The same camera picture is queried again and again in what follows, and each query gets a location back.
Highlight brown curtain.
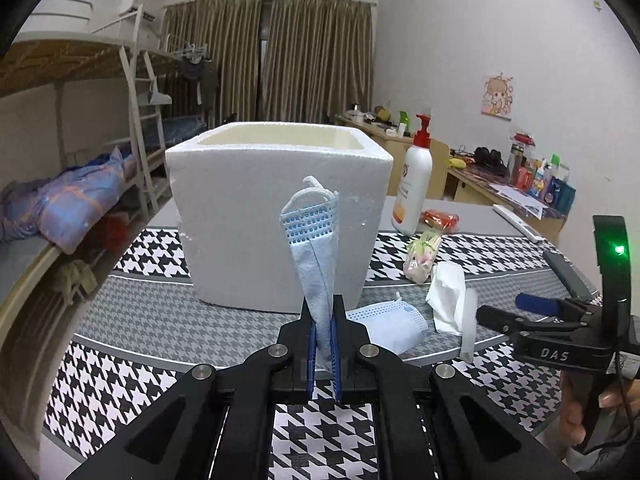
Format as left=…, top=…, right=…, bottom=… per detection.
left=265, top=0, right=376, bottom=123
left=162, top=0, right=263, bottom=131

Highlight wooden desk with patterned cloth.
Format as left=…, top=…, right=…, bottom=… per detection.
left=447, top=160, right=568, bottom=241

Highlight pastel candy packet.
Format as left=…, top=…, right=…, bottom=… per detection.
left=404, top=230, right=443, bottom=283

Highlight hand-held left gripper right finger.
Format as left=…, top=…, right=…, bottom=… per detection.
left=330, top=295, right=576, bottom=480

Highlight white remote control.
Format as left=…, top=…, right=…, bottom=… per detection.
left=492, top=204, right=543, bottom=243

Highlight blue plaid quilt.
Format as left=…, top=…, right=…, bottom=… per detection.
left=0, top=146, right=138, bottom=255

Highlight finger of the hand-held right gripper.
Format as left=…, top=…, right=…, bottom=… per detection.
left=515, top=292, right=599, bottom=319
left=475, top=305, right=582, bottom=339

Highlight cartoon wall poster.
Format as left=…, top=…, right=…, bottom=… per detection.
left=481, top=74, right=514, bottom=120

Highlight houndstooth table cloth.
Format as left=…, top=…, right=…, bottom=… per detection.
left=40, top=195, right=606, bottom=480

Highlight hanging dark clothes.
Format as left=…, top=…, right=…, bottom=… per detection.
left=180, top=57, right=218, bottom=108

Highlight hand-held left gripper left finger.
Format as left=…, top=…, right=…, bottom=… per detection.
left=65, top=295, right=318, bottom=480

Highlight blue face mask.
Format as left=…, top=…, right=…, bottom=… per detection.
left=345, top=292, right=428, bottom=356
left=279, top=175, right=342, bottom=373

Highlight white metal bunk bed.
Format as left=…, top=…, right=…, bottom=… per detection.
left=0, top=0, right=173, bottom=321
left=145, top=30, right=211, bottom=161

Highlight person's right forearm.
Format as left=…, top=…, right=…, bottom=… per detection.
left=565, top=440, right=640, bottom=480

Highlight red bag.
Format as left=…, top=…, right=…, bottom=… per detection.
left=97, top=212, right=131, bottom=251

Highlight red lid thermos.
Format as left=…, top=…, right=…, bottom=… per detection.
left=507, top=132, right=536, bottom=183

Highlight beige cloth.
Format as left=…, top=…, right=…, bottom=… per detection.
left=55, top=260, right=98, bottom=301

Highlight person's right hand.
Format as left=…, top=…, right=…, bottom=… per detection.
left=559, top=375, right=640, bottom=457

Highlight black headphones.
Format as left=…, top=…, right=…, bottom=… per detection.
left=472, top=146, right=506, bottom=171

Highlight white paper sheets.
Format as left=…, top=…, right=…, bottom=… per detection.
left=487, top=180, right=546, bottom=218

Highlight white tissue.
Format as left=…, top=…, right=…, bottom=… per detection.
left=426, top=261, right=478, bottom=336

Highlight flat black device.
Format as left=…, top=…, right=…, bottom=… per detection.
left=542, top=250, right=593, bottom=301

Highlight red snack packet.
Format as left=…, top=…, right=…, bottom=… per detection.
left=419, top=210, right=460, bottom=234

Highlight cluster of toiletry bottles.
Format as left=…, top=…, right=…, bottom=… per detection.
left=517, top=155, right=576, bottom=213

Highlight white lotion pump bottle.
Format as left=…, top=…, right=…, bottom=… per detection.
left=391, top=114, right=433, bottom=236

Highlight white foam box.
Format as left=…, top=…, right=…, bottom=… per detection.
left=165, top=121, right=393, bottom=313

